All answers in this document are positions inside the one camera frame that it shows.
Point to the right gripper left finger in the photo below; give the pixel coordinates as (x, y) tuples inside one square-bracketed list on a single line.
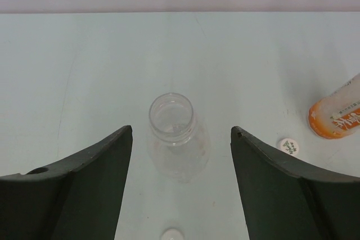
[(78, 197)]

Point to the white water bottle cap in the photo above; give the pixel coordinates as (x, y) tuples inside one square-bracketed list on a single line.
[(172, 234)]

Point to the clear water bottle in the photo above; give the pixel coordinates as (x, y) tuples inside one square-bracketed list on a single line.
[(178, 141)]

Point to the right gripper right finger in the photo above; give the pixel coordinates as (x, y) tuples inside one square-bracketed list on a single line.
[(286, 198)]

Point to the large orange tea bottle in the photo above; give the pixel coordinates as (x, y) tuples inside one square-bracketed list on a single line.
[(337, 115)]

